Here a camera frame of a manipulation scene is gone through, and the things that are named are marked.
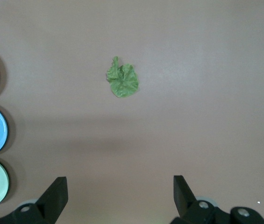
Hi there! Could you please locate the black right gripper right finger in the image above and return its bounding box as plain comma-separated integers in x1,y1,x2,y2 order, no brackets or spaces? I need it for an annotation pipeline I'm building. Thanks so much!
170,175,264,224

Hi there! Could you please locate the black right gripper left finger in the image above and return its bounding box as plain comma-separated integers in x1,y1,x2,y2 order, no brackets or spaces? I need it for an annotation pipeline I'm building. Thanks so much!
0,176,69,224

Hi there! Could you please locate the green lettuce leaf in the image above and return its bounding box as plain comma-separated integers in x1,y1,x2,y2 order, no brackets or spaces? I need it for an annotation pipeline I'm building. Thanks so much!
106,56,139,99

